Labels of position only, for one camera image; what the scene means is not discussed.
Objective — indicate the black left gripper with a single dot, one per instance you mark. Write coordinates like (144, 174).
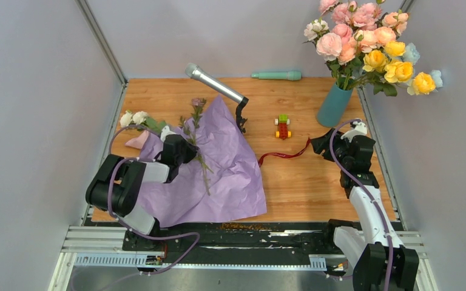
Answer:
(191, 155)

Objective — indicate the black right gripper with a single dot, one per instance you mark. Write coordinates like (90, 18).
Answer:
(321, 143)

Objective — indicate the white flower stem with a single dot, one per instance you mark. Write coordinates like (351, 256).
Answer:
(142, 120)

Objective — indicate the dark red printed ribbon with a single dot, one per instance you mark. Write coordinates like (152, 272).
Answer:
(284, 155)

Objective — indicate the mauve purple flower stem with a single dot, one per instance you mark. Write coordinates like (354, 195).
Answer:
(190, 128)

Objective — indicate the purple pink wrapping paper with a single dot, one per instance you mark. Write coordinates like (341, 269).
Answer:
(236, 185)

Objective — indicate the pale pink flower stem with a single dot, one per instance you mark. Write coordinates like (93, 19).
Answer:
(328, 44)

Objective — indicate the yellow flower stem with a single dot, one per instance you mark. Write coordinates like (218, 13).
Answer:
(385, 70)

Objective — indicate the peach orange flower stem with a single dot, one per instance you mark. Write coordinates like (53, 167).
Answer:
(390, 27)

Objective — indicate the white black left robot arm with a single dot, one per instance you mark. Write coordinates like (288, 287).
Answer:
(116, 185)

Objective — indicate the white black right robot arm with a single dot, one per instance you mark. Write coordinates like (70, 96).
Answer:
(379, 257)

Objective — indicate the teal cylindrical vase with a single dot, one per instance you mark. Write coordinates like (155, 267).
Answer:
(333, 107)

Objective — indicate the light blue artificial flowers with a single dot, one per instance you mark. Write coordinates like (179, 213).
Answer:
(412, 55)

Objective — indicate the toy brick car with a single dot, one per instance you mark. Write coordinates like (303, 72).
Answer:
(282, 122)

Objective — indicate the black microphone tripod stand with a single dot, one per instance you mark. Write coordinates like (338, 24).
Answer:
(240, 121)

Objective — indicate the mint green toy microphone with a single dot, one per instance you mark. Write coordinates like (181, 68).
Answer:
(292, 75)

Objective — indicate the silver microphone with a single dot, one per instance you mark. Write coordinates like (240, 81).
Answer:
(195, 72)

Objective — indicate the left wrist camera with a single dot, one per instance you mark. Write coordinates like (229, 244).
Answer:
(165, 132)

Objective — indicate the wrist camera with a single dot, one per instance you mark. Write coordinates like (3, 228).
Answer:
(358, 128)
(165, 132)

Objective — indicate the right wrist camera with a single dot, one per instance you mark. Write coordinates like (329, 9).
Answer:
(358, 128)

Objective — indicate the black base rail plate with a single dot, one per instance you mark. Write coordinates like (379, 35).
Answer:
(233, 243)

